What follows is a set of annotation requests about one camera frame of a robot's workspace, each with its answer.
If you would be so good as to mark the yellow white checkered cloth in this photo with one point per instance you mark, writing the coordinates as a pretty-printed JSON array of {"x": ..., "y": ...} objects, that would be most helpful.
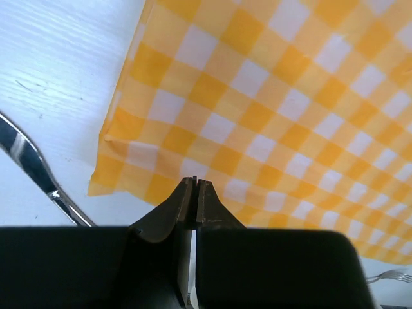
[{"x": 298, "y": 112}]

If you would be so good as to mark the silver fork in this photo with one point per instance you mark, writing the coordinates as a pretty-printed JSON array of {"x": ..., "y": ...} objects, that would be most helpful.
[{"x": 397, "y": 275}]

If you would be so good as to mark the silver table knife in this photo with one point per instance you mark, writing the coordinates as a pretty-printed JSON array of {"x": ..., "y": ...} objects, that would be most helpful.
[{"x": 28, "y": 157}]

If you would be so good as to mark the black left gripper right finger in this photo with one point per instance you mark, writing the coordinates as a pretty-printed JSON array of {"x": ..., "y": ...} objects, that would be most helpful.
[{"x": 240, "y": 267}]

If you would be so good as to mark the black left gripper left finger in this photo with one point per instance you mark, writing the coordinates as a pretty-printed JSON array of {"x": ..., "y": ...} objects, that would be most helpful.
[{"x": 144, "y": 265}]

